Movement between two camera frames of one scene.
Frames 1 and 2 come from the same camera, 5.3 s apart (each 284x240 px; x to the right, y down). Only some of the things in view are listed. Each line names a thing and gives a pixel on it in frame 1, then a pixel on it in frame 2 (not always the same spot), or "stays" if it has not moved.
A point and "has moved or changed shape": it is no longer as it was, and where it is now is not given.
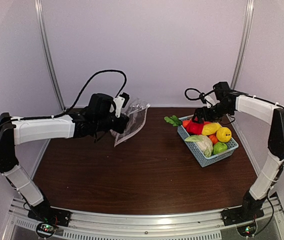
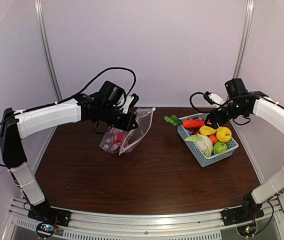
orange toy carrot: x=176 y=122 stays
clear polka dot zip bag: x=136 y=109 has moved or changed shape
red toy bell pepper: x=196 y=128 → x=120 y=137
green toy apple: x=219 y=147 stays
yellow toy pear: x=223 y=134 stays
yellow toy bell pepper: x=210 y=128 stays
